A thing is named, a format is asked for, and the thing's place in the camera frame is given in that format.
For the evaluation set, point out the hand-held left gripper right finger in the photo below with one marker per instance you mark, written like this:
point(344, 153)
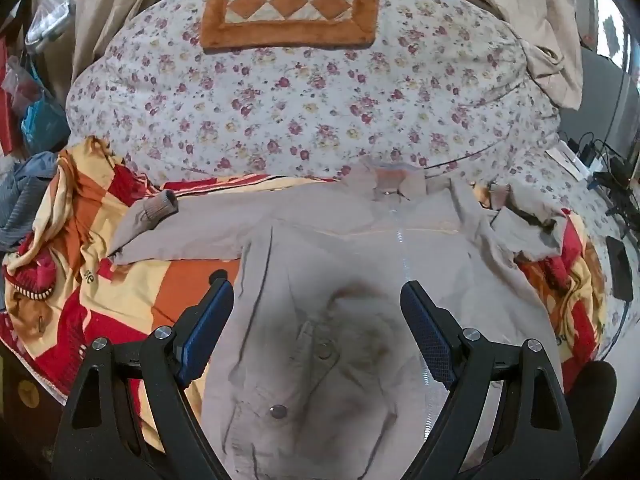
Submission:
point(425, 325)

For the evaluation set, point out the floral quilt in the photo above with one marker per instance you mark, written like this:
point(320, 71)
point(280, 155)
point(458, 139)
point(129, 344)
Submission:
point(310, 110)

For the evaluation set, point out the clear plastic bag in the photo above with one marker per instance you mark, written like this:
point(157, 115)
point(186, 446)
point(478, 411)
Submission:
point(50, 22)

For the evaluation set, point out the orange checkered cushion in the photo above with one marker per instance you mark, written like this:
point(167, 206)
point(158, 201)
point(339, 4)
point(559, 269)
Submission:
point(290, 7)

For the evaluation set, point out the red orange yellow blanket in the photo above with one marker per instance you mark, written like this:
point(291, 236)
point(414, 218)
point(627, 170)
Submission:
point(115, 300)

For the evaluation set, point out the grey cabinet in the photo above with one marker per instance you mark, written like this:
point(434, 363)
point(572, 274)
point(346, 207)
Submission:
point(600, 100)

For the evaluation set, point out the black tablet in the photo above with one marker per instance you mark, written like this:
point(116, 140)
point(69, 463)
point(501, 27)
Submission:
point(620, 267)

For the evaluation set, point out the blue grey garment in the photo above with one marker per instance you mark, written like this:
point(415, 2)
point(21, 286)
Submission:
point(25, 195)

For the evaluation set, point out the white power strip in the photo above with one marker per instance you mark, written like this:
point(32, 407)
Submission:
point(567, 160)

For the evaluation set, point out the beige jacket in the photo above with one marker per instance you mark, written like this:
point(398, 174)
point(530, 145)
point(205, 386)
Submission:
point(350, 270)

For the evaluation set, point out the blue plastic bag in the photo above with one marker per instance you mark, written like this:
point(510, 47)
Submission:
point(42, 120)

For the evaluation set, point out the beige curtain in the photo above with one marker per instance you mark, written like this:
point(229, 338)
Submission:
point(105, 10)
point(535, 20)

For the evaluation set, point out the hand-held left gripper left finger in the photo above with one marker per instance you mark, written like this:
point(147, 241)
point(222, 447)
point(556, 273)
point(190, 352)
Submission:
point(207, 322)

